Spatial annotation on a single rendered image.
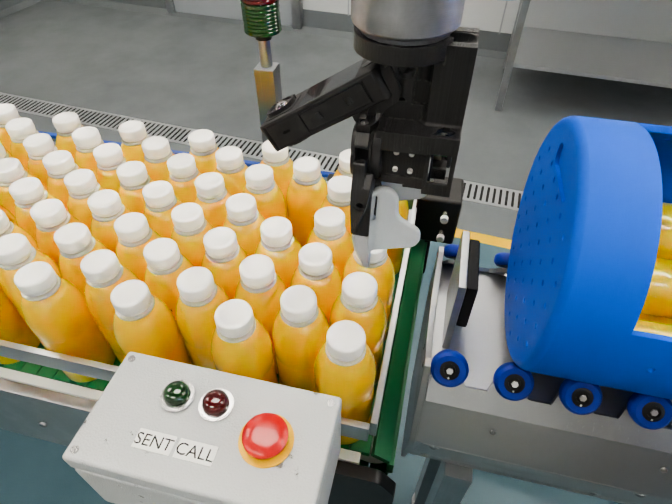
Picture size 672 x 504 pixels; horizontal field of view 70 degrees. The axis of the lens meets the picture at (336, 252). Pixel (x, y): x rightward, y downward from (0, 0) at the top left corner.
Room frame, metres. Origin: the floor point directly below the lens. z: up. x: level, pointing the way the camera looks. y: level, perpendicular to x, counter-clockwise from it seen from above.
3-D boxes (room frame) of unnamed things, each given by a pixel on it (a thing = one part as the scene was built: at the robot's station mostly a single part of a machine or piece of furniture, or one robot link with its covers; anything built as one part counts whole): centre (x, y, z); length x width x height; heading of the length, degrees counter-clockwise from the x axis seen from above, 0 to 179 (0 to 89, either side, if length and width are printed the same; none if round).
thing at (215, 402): (0.19, 0.10, 1.11); 0.02 x 0.02 x 0.01
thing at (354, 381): (0.27, -0.01, 0.98); 0.07 x 0.07 x 0.17
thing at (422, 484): (0.46, -0.25, 0.31); 0.06 x 0.06 x 0.63; 77
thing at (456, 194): (0.61, -0.17, 0.95); 0.10 x 0.07 x 0.10; 167
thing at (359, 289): (0.34, -0.03, 1.07); 0.04 x 0.04 x 0.02
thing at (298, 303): (0.32, 0.04, 1.07); 0.04 x 0.04 x 0.02
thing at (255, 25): (0.85, 0.13, 1.18); 0.06 x 0.06 x 0.05
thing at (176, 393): (0.20, 0.13, 1.11); 0.02 x 0.02 x 0.01
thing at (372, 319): (0.34, -0.03, 0.98); 0.07 x 0.07 x 0.17
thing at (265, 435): (0.16, 0.05, 1.11); 0.04 x 0.04 x 0.01
